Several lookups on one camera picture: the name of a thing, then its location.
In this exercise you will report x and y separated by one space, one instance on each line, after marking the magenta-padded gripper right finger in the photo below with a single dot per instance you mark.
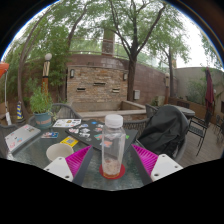
165 166

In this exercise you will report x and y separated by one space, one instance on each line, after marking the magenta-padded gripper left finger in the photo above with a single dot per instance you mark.
61 166

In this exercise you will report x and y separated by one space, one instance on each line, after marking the clear plastic bottle white cap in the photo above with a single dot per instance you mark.
113 146

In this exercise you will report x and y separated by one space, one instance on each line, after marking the yellow card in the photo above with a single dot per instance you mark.
69 141

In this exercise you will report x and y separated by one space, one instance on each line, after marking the small colourful sticker card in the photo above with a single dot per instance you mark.
50 134

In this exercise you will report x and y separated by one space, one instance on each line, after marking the black jacket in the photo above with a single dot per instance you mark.
165 131

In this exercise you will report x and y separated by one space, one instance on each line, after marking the black laptop with stickers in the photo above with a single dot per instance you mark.
88 133

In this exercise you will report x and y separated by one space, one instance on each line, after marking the flat round red coaster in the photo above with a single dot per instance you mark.
122 172

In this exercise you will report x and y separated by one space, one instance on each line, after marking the white printed paper sheet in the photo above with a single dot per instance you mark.
66 123

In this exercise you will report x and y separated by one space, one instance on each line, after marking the black metal patio chair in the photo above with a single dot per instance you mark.
199 130

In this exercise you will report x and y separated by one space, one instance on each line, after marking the silver laptop with stickers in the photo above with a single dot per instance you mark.
21 136

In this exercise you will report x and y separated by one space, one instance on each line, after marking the green plant in blue pot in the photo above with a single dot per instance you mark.
41 106

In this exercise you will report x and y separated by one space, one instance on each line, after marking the blue yellow striped cone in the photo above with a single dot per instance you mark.
19 111

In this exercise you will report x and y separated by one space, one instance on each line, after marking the closed dark red umbrella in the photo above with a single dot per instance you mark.
209 93

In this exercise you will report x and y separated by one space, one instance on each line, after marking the white umbrella pole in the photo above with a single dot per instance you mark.
6 100

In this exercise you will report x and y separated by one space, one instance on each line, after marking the orange patio umbrella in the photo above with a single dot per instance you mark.
3 68

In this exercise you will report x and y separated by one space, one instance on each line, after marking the grey wall box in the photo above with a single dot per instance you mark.
136 95

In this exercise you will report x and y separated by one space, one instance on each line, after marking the orange striped lamp post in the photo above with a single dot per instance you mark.
46 75

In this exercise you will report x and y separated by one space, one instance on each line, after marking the black wall lamp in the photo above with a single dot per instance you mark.
125 76
71 73

